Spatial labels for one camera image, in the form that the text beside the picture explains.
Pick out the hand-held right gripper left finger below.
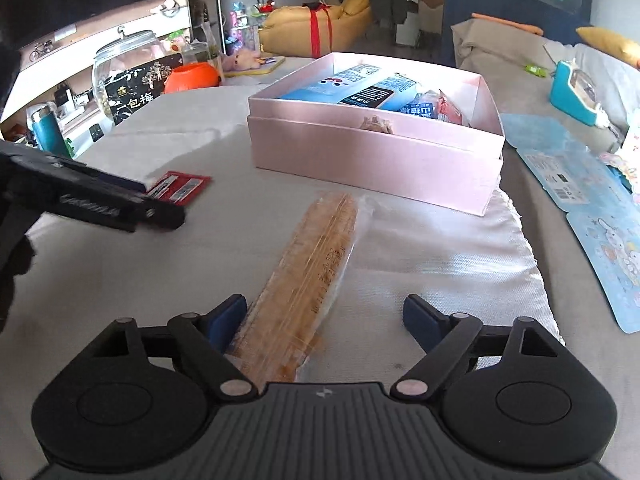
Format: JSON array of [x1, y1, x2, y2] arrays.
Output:
[[92, 294, 253, 401]]

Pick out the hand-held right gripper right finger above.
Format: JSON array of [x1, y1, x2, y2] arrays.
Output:
[[391, 294, 566, 401]]

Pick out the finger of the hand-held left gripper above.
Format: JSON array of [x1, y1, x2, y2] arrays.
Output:
[[47, 180, 187, 234], [60, 160, 148, 196]]

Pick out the red snack packet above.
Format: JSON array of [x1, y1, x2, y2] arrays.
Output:
[[144, 170, 212, 207]]

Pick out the long bread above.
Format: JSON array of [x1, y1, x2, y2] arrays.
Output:
[[222, 191, 373, 386]]

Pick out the pink cardboard box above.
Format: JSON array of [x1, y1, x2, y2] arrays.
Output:
[[247, 51, 506, 217]]

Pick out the small blue label snack packet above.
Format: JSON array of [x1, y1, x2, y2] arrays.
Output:
[[399, 100, 442, 122]]

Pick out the cartoon print bread packet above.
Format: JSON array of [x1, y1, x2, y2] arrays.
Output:
[[437, 89, 471, 127]]

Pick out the large blue white snack packet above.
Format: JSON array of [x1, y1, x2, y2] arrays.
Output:
[[279, 63, 420, 109]]

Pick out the teal drinking bottle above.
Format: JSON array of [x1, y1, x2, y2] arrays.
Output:
[[31, 102, 71, 158]]

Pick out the black snack bag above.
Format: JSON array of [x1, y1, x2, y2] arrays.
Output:
[[102, 52, 183, 126]]

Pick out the orange pumpkin bucket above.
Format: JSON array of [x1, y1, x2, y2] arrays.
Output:
[[164, 63, 222, 95]]

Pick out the large glass jar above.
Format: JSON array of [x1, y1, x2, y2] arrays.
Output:
[[91, 30, 166, 121]]

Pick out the pink plush toy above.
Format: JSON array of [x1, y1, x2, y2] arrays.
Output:
[[221, 50, 261, 73]]

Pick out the colourful plastic toys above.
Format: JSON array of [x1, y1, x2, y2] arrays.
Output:
[[227, 2, 261, 53]]

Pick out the blue cartoon packaging card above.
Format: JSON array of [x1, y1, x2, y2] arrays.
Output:
[[566, 205, 640, 333]]

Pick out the pale blue packaging card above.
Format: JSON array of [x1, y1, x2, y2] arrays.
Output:
[[500, 112, 633, 206]]

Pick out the yellow sofa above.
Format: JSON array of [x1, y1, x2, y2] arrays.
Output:
[[260, 0, 376, 58]]

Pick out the red ribbon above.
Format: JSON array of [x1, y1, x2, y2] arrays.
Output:
[[302, 2, 333, 58]]

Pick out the teal toy box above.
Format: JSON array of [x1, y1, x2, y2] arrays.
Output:
[[550, 60, 608, 126]]

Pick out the grey covered sofa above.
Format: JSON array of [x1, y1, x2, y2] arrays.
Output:
[[450, 19, 640, 161]]

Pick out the white floor appliance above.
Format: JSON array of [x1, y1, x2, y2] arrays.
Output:
[[394, 10, 422, 47]]

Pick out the beige chair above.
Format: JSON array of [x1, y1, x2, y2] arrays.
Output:
[[417, 0, 446, 36]]

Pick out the blue cabinet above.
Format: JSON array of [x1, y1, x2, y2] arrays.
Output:
[[442, 0, 593, 68]]

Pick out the yellow cushion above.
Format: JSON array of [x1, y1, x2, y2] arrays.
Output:
[[575, 26, 640, 70]]

